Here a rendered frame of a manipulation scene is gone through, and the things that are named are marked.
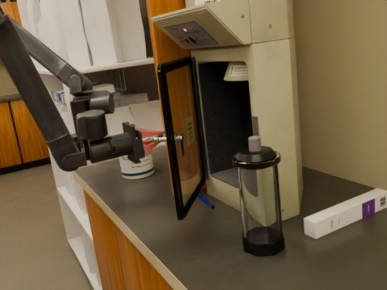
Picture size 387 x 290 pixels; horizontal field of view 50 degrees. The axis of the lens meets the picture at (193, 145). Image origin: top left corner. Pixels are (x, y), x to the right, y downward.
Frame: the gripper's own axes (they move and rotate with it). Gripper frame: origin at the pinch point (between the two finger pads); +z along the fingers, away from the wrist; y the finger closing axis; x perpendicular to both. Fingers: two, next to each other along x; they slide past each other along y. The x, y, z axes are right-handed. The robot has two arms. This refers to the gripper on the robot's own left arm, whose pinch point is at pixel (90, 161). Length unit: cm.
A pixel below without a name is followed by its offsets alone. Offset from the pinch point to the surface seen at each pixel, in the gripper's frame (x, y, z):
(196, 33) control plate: -31, 26, -35
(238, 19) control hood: -46, 29, -36
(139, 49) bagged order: 91, 57, -31
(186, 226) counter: -31.4, 15.6, 16.4
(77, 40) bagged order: 93, 25, -39
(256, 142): -55, 25, -10
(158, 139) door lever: -32.3, 10.7, -9.9
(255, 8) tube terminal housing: -46, 34, -38
